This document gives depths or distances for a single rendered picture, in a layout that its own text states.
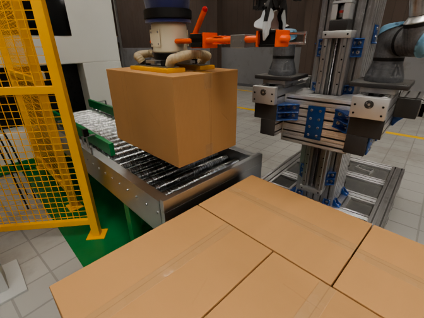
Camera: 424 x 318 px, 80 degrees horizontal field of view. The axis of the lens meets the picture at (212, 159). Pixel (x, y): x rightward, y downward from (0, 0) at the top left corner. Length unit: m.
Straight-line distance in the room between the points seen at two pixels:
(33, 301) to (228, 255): 1.15
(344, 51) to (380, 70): 0.23
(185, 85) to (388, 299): 0.98
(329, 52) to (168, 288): 1.31
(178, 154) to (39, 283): 1.12
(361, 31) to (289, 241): 1.09
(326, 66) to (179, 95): 0.82
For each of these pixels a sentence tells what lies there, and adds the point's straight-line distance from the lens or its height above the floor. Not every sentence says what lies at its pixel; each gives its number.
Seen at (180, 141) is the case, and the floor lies 0.81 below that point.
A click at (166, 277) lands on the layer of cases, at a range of 0.88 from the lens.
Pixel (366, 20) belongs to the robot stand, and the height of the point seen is 1.29.
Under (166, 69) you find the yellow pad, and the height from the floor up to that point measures 1.10.
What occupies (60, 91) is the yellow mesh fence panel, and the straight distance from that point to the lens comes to 1.60.
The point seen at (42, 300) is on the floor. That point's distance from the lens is 1.75.
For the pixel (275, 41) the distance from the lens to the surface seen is 0.92.
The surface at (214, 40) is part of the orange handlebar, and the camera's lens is 1.11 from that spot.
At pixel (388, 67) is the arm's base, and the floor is 1.10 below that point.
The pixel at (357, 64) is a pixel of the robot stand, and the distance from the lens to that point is 1.58.
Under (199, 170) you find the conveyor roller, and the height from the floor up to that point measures 0.54.
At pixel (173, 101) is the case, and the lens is 1.07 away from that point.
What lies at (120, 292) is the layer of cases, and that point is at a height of 0.54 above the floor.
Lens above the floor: 1.20
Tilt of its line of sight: 24 degrees down
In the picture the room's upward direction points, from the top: 1 degrees counter-clockwise
